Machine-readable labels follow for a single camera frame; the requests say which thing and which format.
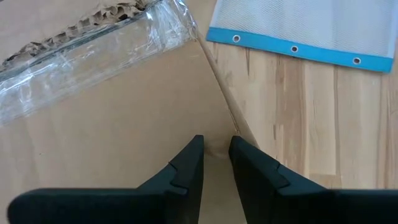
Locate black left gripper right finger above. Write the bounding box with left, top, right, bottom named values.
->
left=229, top=135, right=398, bottom=224

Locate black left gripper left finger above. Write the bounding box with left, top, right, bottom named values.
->
left=7, top=134, right=205, bottom=224

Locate brown cardboard box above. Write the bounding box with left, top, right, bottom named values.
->
left=0, top=0, right=261, bottom=224

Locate mesh pouch with blue trim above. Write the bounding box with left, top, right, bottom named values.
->
left=206, top=0, right=398, bottom=75

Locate clear packing tape strip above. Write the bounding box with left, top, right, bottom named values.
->
left=0, top=0, right=199, bottom=125

